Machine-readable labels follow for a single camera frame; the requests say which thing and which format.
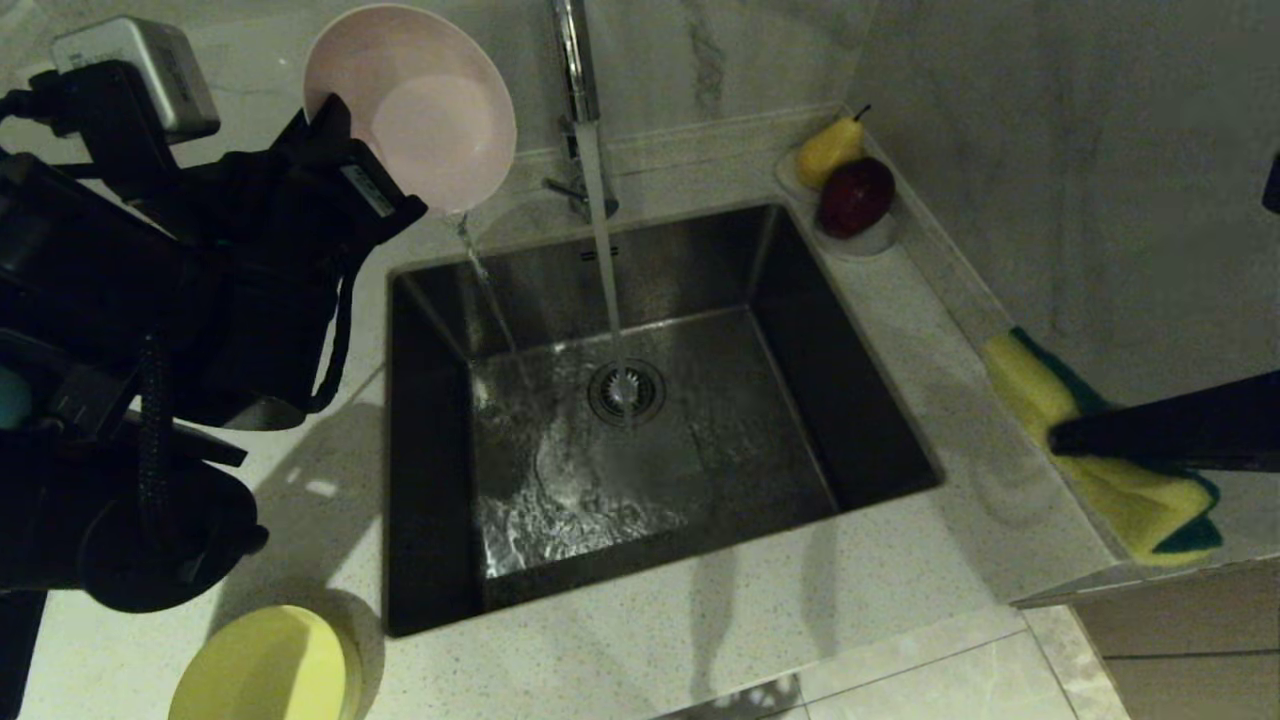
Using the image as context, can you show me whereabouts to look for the green and yellow sponge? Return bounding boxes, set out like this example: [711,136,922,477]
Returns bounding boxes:
[981,326,1224,569]

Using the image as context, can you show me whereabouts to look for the pink plastic bowl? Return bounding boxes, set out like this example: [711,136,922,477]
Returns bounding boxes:
[303,3,519,215]

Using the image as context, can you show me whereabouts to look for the blue plastic bowl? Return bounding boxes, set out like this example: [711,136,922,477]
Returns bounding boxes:
[0,366,33,431]

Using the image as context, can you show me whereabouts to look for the yellow plastic bowl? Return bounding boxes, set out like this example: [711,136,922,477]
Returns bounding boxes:
[169,604,364,720]

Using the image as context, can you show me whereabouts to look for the chrome sink faucet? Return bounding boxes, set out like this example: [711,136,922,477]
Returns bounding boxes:
[543,0,621,223]

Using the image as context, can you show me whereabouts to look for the stainless steel sink basin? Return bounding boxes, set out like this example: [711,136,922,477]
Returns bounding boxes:
[383,203,946,638]

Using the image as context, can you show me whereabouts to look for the beige wooden cabinet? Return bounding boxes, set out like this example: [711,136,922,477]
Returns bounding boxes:
[1005,555,1280,720]

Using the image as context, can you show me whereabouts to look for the small white dish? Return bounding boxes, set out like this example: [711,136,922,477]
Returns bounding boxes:
[775,150,899,261]

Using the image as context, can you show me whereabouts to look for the round metal drain strainer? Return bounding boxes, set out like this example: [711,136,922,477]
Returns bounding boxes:
[587,359,667,429]

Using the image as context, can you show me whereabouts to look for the dark red apple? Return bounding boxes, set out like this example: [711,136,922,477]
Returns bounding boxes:
[815,157,895,240]

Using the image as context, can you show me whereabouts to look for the yellow pear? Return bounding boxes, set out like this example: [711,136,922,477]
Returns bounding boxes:
[795,106,871,193]

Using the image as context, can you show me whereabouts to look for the black induction cooktop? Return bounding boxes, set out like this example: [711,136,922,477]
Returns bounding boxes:
[0,590,48,720]

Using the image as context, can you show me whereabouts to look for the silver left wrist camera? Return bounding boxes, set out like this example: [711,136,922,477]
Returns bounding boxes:
[50,15,222,143]

